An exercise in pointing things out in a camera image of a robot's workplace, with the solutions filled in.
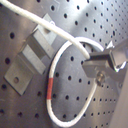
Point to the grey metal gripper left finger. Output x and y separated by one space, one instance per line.
97 65

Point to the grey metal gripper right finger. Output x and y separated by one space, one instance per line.
119 54

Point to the grey metal cable clip bracket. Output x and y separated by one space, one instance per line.
28 62

